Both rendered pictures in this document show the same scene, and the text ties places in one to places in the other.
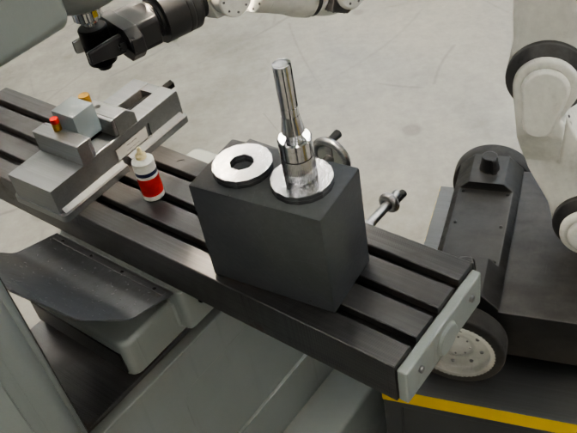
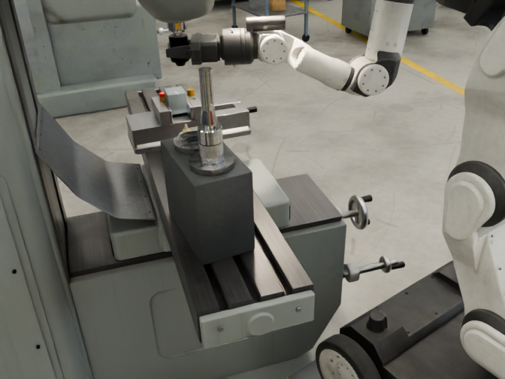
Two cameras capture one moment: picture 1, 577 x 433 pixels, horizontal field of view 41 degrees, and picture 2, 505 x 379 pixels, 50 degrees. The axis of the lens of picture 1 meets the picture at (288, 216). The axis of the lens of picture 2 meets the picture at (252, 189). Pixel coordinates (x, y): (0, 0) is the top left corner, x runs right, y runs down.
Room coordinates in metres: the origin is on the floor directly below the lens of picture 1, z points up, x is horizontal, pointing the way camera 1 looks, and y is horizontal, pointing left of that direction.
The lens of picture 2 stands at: (0.06, -0.55, 1.62)
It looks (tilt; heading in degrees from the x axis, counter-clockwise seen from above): 31 degrees down; 29
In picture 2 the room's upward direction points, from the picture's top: 2 degrees counter-clockwise
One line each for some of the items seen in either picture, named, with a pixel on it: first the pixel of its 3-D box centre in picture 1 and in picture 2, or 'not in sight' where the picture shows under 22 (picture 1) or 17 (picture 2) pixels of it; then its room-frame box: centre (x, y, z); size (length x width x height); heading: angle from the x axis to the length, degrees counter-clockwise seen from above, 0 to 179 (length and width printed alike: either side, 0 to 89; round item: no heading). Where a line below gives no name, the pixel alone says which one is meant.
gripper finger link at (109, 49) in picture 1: (107, 51); (178, 53); (1.12, 0.23, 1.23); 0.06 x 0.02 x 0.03; 120
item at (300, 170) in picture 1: (298, 160); (210, 145); (0.84, -0.03, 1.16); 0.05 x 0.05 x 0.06
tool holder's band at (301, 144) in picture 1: (294, 139); (210, 128); (0.84, -0.03, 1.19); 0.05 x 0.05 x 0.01
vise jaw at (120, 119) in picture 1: (101, 113); (195, 104); (1.29, 0.31, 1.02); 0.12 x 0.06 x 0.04; 48
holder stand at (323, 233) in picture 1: (282, 221); (207, 191); (0.87, 0.01, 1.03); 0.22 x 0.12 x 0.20; 53
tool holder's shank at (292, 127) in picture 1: (288, 101); (207, 98); (0.84, -0.03, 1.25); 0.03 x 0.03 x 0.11
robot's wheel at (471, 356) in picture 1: (457, 343); (347, 374); (0.99, -0.29, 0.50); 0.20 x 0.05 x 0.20; 64
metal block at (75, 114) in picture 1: (76, 119); (176, 100); (1.25, 0.35, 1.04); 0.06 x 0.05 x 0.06; 48
